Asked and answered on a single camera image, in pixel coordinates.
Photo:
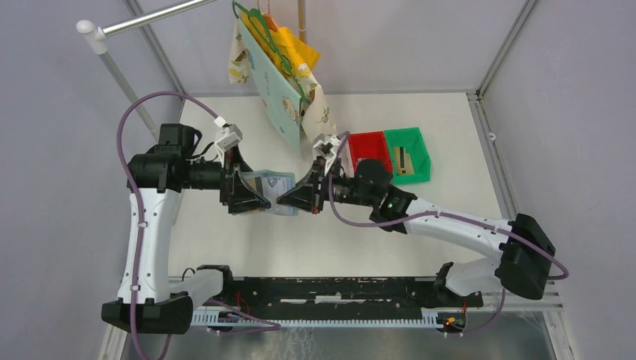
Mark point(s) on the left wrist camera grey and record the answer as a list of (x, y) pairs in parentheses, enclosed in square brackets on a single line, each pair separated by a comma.
[(228, 137)]

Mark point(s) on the green clothes hanger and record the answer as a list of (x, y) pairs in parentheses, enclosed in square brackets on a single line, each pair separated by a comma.
[(304, 86)]

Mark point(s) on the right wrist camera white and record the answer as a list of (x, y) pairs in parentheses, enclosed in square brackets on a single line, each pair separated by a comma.
[(330, 146)]

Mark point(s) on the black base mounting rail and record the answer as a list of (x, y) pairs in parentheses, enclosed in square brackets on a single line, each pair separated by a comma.
[(341, 298)]

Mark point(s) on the metal clothes rack bar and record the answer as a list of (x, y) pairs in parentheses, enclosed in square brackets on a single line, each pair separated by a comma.
[(164, 36)]

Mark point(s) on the yellow garment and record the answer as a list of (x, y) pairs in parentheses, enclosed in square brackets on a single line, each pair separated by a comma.
[(294, 56)]

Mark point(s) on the beige cards in green bin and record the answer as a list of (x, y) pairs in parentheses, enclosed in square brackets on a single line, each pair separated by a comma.
[(403, 163)]

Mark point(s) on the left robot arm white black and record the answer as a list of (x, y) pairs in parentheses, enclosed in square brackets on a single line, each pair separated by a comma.
[(147, 301)]

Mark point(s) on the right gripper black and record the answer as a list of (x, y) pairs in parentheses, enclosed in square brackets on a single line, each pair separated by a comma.
[(305, 195)]

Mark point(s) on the green plastic bin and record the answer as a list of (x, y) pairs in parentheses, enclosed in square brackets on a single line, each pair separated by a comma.
[(411, 138)]

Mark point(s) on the red plastic bin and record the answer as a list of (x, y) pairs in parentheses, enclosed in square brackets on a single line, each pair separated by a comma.
[(370, 145)]

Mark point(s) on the gold black striped card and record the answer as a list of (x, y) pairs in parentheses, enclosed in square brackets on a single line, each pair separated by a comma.
[(257, 184)]

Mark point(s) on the cream cartoon print garment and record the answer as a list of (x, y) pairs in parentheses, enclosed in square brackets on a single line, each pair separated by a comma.
[(315, 117)]

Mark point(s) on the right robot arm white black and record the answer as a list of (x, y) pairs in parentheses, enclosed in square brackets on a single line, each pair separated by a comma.
[(516, 255)]

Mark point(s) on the mint cartoon print garment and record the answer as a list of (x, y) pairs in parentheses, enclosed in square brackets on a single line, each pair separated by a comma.
[(282, 101)]

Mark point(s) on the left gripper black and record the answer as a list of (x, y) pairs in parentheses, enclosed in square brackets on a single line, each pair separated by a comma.
[(233, 190)]

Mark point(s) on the blue white printed card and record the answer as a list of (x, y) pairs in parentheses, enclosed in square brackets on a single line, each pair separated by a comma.
[(275, 186)]

